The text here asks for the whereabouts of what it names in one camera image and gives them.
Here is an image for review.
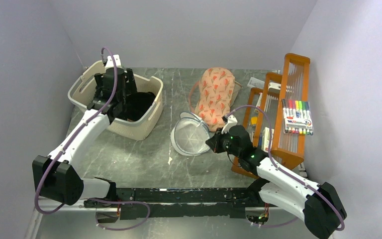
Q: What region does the black bra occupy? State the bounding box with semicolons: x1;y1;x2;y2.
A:
118;92;156;121

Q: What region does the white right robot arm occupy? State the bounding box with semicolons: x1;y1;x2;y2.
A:
205;125;347;239

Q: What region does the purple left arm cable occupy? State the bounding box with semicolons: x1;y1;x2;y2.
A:
34;46;119;216

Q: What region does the pack of coloured markers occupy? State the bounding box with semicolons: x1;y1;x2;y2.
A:
282;99;314;135

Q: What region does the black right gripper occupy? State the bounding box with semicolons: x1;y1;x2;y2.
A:
206;127;241;158

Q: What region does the orange wooden rack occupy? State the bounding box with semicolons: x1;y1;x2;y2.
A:
243;53;310;178

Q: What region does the white mesh laundry bag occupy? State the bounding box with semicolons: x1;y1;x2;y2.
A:
170;112;210;156

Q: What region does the cream plastic laundry basket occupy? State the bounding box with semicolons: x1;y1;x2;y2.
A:
68;60;163;140

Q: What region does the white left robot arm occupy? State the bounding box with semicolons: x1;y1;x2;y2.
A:
32;67;137;210

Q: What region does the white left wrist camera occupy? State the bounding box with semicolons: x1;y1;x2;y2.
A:
105;54;122;69

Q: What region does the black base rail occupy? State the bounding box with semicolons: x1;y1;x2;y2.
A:
84;187;271;220

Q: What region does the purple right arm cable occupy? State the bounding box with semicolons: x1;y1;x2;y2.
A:
224;105;346;232

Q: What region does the white paper tag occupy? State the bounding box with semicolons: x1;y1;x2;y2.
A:
247;77;265;89

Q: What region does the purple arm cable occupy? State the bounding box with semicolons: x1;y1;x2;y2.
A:
224;105;346;232
34;46;119;216

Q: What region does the pink floral mesh bag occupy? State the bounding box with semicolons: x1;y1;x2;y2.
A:
188;67;242;132

